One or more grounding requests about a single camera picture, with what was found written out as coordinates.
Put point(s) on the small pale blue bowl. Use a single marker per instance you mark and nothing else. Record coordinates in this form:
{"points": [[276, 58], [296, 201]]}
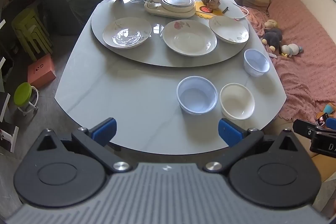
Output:
{"points": [[256, 62]]}

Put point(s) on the white pink-flower plate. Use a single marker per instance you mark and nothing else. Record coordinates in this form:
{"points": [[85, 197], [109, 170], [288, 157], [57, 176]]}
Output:
{"points": [[189, 39]]}

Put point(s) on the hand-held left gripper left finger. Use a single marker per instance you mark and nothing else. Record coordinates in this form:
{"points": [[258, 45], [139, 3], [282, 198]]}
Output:
{"points": [[106, 130]]}

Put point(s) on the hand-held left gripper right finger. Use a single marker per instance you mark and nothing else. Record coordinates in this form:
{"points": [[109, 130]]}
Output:
{"points": [[228, 132]]}

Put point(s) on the small gold-rimmed leaf plate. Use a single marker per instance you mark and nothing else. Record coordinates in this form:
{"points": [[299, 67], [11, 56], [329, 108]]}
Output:
{"points": [[228, 29]]}

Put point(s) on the cream white bowl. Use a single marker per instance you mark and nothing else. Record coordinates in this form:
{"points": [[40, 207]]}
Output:
{"points": [[237, 102]]}

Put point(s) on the white blue duck plush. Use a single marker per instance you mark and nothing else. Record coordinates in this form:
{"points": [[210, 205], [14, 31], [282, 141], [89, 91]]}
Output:
{"points": [[291, 50]]}

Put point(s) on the green-topped white stool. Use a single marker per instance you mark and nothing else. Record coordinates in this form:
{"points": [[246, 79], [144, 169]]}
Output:
{"points": [[23, 94]]}

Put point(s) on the yellow plush toy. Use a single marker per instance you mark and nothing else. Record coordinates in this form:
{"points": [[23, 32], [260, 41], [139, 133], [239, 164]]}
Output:
{"points": [[270, 24]]}

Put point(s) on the cream kettle base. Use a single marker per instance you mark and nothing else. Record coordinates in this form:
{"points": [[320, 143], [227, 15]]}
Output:
{"points": [[155, 11]]}

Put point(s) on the orange teal plush toy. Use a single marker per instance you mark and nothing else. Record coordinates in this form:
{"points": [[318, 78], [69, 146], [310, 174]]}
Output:
{"points": [[329, 109]]}

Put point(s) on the stack of green stools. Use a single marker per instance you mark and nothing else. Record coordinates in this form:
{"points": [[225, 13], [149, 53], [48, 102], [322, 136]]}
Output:
{"points": [[30, 29]]}

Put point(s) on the large pale blue bowl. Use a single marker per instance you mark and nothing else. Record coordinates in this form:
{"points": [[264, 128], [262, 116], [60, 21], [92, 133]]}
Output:
{"points": [[197, 95]]}

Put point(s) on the pink blanket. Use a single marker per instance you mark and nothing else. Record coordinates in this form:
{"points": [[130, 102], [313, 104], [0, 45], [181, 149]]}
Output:
{"points": [[307, 37]]}

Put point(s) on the grey glass turntable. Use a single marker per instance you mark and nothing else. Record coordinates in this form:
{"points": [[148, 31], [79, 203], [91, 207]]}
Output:
{"points": [[155, 56]]}

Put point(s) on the yellow coaster with red centre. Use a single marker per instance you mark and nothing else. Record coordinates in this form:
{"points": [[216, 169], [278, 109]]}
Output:
{"points": [[206, 10]]}

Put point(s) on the orange box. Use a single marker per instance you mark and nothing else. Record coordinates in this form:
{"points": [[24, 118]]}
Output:
{"points": [[42, 71]]}

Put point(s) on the large gold-rimmed leaf plate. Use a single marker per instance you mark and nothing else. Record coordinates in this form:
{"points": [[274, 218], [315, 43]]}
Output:
{"points": [[126, 33]]}

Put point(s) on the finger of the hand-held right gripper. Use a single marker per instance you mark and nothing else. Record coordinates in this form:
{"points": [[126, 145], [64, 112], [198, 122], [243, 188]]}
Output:
{"points": [[323, 145], [331, 123]]}

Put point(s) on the small dark clip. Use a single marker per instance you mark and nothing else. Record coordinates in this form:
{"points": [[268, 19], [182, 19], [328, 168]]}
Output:
{"points": [[225, 9]]}

